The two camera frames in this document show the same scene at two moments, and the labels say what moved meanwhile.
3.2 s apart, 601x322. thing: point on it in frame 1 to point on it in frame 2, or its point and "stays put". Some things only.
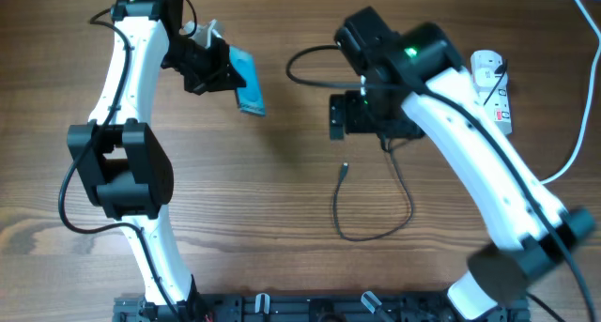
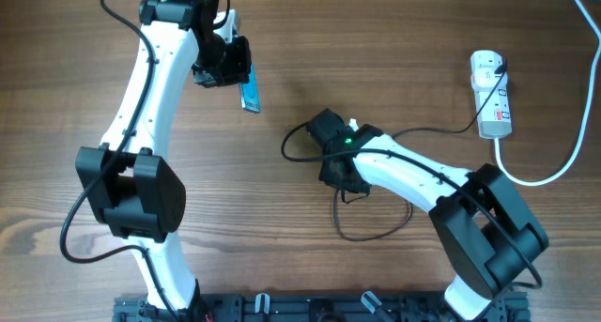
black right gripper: [349, 119] to [326, 176]
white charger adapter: [485, 77] stays put
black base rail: [310, 307] stays put
